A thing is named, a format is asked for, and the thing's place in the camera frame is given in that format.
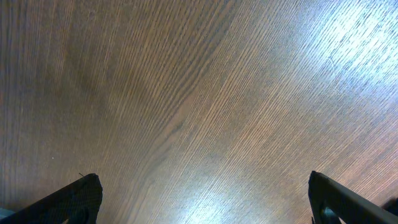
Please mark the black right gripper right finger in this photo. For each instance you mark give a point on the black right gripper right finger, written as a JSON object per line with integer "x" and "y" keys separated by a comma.
{"x": 332, "y": 202}

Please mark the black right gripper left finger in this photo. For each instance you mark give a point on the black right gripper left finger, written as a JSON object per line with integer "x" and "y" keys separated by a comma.
{"x": 78, "y": 202}

